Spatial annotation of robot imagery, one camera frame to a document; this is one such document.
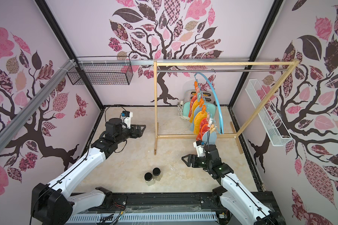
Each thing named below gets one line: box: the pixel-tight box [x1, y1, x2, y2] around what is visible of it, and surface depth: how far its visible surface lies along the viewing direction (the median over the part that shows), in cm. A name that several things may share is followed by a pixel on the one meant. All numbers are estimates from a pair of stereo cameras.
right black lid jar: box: [152, 167, 163, 182], surface depth 77 cm
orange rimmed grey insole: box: [200, 123, 210, 142], surface depth 79 cm
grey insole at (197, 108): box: [189, 105, 203, 132], surface depth 85 cm
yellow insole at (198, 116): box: [193, 111, 208, 135], surface depth 83 cm
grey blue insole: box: [201, 130, 218, 146], surface depth 75 cm
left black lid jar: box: [144, 172, 154, 187], surface depth 75 cm
